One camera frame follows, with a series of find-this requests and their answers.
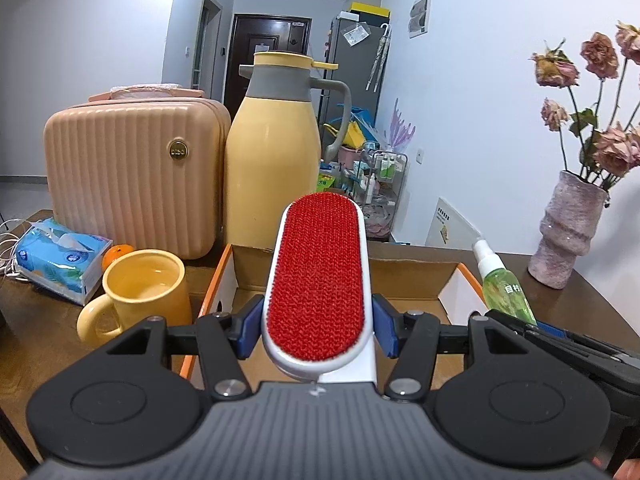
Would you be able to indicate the orange fruit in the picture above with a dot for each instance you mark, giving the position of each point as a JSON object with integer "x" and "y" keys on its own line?
{"x": 112, "y": 255}

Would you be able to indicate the purple wall decoration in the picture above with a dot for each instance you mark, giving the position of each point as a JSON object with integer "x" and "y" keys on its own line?
{"x": 401, "y": 127}

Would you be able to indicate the orange cardboard box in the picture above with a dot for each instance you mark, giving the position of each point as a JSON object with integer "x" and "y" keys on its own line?
{"x": 400, "y": 280}

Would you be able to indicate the colourful household clutter pile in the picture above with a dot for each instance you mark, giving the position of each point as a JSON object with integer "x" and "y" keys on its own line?
{"x": 357, "y": 132}

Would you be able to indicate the green spray bottle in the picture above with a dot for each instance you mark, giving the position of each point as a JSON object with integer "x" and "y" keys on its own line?
{"x": 502, "y": 295}

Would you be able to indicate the grey refrigerator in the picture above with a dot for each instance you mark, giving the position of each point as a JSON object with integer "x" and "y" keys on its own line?
{"x": 350, "y": 70}

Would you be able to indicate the dark brown door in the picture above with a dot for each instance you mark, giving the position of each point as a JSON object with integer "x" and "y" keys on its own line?
{"x": 270, "y": 35}

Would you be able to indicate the blue tissue pack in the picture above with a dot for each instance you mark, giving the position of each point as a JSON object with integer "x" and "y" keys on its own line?
{"x": 50, "y": 265}

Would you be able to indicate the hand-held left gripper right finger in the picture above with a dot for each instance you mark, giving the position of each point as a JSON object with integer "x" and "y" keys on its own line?
{"x": 382, "y": 327}

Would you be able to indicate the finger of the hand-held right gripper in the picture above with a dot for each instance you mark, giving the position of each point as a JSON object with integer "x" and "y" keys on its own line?
{"x": 510, "y": 321}

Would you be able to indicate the grey interior doorway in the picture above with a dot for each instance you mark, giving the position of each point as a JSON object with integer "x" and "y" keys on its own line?
{"x": 205, "y": 40}

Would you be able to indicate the yellow black box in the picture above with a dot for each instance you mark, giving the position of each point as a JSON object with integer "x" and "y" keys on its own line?
{"x": 370, "y": 10}

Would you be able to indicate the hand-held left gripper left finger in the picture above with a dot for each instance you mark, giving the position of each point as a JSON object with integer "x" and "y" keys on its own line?
{"x": 250, "y": 322}

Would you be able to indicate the white wall outlet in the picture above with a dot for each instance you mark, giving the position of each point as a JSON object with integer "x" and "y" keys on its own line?
{"x": 420, "y": 156}

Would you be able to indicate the pink textured vase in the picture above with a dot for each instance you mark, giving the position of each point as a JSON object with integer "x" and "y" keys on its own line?
{"x": 565, "y": 235}

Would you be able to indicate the pink ribbed suitcase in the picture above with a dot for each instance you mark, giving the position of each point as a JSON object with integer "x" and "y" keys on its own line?
{"x": 125, "y": 175}

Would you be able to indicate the white leaning board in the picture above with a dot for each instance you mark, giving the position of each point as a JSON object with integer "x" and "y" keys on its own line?
{"x": 455, "y": 230}

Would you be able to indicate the red lint brush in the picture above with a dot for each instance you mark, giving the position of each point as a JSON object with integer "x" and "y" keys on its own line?
{"x": 315, "y": 280}

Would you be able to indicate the clear plastic bag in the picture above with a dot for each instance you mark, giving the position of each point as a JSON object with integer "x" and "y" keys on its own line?
{"x": 356, "y": 35}

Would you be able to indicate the yellow thermos jug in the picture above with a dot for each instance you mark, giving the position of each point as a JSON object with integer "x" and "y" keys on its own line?
{"x": 270, "y": 160}

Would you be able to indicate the yellow ceramic mug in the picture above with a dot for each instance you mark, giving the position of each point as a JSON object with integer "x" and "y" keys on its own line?
{"x": 165, "y": 310}

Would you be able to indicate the dried pink rose bouquet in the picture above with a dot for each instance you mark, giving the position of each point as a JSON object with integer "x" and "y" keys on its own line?
{"x": 615, "y": 150}

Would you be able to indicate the white folded umbrella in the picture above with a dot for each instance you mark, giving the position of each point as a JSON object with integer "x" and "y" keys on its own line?
{"x": 377, "y": 65}

